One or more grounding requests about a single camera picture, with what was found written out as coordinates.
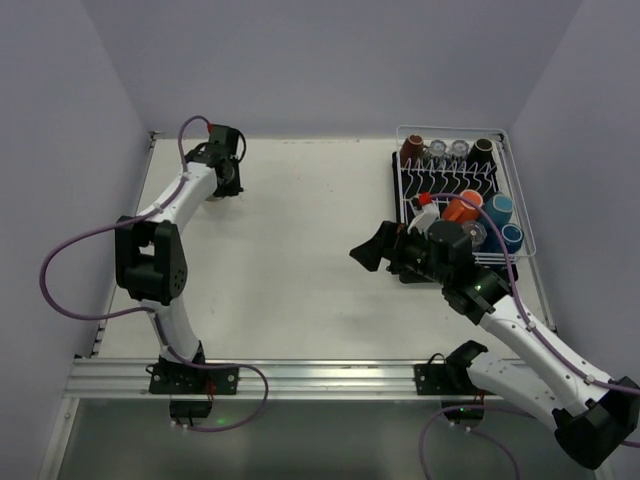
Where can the orange mug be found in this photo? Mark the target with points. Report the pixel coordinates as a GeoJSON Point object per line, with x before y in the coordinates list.
{"type": "Point", "coordinates": [459, 211]}

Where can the dark blue mug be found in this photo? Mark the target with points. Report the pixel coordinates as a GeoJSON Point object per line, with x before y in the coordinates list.
{"type": "Point", "coordinates": [510, 234]}

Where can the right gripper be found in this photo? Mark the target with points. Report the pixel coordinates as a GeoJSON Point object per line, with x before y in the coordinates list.
{"type": "Point", "coordinates": [394, 248]}

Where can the aluminium rail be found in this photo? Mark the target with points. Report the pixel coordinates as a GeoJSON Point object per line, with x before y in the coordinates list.
{"type": "Point", "coordinates": [331, 380]}

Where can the black mug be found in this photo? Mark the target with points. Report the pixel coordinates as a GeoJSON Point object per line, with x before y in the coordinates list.
{"type": "Point", "coordinates": [481, 152]}

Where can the black drip tray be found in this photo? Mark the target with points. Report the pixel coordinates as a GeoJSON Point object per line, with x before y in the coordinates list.
{"type": "Point", "coordinates": [435, 246]}

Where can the clear plastic glass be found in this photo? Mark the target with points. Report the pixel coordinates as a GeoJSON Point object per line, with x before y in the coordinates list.
{"type": "Point", "coordinates": [476, 232]}

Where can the clear glass left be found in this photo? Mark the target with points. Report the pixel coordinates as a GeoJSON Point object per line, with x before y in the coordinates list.
{"type": "Point", "coordinates": [436, 151]}

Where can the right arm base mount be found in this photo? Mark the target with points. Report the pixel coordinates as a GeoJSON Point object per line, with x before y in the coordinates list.
{"type": "Point", "coordinates": [446, 376]}

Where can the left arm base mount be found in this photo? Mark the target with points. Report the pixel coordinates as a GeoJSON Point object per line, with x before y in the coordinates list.
{"type": "Point", "coordinates": [171, 378]}

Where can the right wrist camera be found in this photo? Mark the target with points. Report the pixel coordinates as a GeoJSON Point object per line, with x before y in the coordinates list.
{"type": "Point", "coordinates": [425, 211]}

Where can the light blue square mug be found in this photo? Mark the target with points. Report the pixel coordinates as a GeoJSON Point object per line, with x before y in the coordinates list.
{"type": "Point", "coordinates": [499, 208]}

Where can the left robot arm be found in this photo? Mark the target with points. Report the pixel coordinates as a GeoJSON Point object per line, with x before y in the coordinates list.
{"type": "Point", "coordinates": [150, 262]}

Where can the brown mug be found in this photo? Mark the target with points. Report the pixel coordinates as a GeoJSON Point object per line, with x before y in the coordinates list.
{"type": "Point", "coordinates": [412, 148]}

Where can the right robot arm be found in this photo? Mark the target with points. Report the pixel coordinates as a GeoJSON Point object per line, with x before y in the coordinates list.
{"type": "Point", "coordinates": [590, 412]}

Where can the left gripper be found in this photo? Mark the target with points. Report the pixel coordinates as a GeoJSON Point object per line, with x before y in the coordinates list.
{"type": "Point", "coordinates": [228, 185]}

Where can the clear glass right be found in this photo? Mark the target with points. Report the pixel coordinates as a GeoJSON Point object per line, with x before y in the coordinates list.
{"type": "Point", "coordinates": [458, 150]}

